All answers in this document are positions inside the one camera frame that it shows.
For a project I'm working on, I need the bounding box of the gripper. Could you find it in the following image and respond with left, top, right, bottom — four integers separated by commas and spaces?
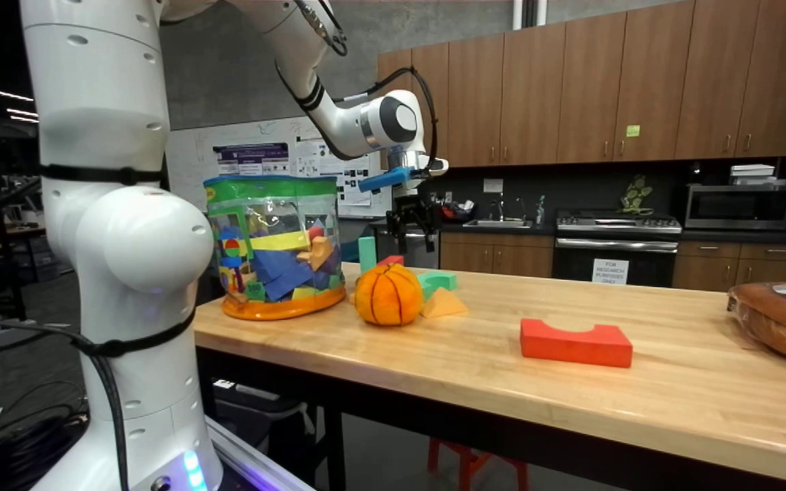
385, 188, 443, 255

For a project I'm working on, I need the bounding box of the black cable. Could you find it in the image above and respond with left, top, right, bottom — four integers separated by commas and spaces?
0, 308, 131, 491

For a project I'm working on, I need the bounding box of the tap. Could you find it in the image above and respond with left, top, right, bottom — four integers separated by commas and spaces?
490, 193, 527, 221

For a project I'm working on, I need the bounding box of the wooden base cabinet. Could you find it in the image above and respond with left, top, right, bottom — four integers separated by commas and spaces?
671, 239, 786, 293
439, 231, 555, 279

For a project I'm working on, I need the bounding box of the sink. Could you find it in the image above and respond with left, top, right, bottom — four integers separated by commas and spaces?
463, 218, 534, 230

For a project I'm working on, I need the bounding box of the yellow wedge foam block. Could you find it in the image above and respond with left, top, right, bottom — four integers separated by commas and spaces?
420, 286, 469, 320

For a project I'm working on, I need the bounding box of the heap of foam blocks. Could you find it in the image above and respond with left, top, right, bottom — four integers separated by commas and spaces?
214, 213, 343, 303

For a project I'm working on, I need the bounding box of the orange plush ball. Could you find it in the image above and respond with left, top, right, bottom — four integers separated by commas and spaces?
354, 263, 426, 327

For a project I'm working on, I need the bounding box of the stove with oven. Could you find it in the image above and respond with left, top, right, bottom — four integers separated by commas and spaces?
552, 209, 683, 288

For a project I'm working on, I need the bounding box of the white paper sign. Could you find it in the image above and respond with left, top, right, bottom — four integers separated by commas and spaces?
592, 258, 630, 286

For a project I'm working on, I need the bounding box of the dishwasher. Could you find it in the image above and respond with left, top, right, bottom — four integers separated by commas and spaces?
373, 221, 441, 269

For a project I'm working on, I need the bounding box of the clear plastic toy bag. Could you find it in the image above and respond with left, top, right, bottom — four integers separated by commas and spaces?
203, 175, 348, 322

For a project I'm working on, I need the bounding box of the whiteboard with posters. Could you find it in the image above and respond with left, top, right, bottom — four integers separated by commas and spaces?
165, 115, 394, 220

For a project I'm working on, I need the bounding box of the bag of bread buns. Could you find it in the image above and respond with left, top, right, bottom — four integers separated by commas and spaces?
727, 282, 786, 363

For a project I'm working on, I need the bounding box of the stack of boxes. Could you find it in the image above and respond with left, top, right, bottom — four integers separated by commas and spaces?
729, 163, 786, 187

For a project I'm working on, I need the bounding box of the green patterned oven mitt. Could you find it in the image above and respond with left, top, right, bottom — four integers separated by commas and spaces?
620, 175, 655, 216

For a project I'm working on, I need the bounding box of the red arch foam block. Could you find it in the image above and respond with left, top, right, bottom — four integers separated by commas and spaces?
519, 318, 635, 370

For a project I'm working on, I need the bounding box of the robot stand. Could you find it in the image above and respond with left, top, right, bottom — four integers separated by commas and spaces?
0, 408, 315, 491

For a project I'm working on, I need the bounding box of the green arch foam block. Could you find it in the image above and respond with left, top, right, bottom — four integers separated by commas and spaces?
416, 270, 458, 301

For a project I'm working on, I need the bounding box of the red stool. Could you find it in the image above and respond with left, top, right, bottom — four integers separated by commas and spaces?
426, 437, 531, 491

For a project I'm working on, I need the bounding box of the row of wooden wall cabinets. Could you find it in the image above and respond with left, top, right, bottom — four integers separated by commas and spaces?
377, 0, 786, 169

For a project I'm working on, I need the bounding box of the microwave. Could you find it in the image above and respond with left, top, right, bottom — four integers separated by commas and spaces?
684, 183, 786, 231

